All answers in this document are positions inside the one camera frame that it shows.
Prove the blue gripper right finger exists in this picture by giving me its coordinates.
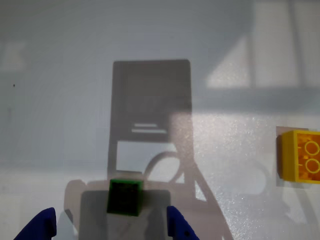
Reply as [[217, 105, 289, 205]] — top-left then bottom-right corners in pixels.
[[166, 205, 201, 240]]

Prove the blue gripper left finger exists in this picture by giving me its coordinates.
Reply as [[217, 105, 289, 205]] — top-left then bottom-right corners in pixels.
[[13, 206, 57, 240]]

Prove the green lego brick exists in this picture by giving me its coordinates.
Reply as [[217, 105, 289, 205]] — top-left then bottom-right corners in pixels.
[[106, 178, 145, 217]]

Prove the yellow lego brick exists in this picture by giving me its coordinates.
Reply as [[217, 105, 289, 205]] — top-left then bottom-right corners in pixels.
[[276, 129, 320, 185]]

